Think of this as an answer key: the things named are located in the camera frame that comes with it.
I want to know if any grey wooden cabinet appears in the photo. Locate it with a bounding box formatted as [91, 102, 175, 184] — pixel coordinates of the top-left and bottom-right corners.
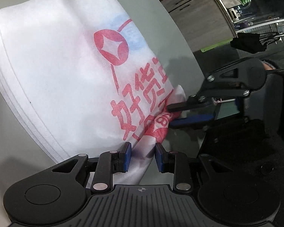
[160, 0, 233, 52]

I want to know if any operator right hand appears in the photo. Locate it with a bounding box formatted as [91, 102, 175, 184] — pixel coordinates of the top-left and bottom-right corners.
[262, 61, 277, 71]

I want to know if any white printed shopping bag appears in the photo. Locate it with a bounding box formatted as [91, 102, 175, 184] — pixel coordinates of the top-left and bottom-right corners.
[0, 0, 186, 184]

